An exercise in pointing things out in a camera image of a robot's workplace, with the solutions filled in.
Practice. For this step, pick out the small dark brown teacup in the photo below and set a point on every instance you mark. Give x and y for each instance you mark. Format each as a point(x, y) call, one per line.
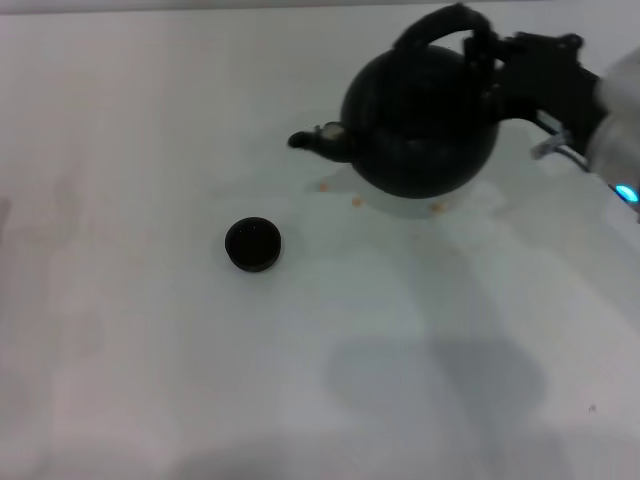
point(252, 245)

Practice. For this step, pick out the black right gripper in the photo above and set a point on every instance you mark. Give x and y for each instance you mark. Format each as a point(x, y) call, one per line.
point(545, 80)

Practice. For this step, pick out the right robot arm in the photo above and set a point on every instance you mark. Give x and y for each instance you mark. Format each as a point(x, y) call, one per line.
point(620, 110)

